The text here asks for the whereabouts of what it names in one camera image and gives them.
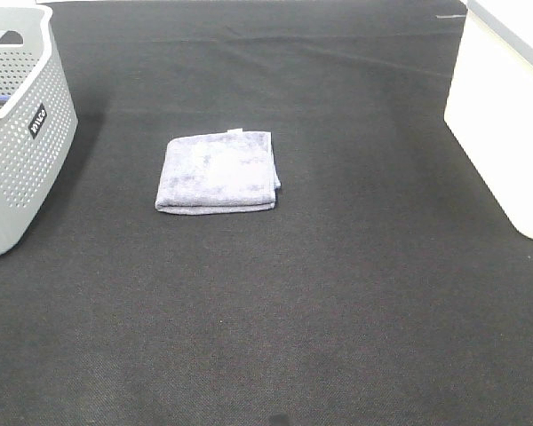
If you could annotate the lavender towel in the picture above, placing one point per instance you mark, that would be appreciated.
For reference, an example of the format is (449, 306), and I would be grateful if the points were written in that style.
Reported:
(226, 172)

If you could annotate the black fabric table mat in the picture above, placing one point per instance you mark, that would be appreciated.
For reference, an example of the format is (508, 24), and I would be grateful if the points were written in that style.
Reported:
(386, 286)

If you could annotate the white plastic bin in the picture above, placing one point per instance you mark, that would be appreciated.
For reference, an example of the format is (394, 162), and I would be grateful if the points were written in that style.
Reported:
(489, 108)

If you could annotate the grey perforated plastic basket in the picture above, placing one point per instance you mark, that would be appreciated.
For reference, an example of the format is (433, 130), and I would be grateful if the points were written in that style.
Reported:
(37, 123)

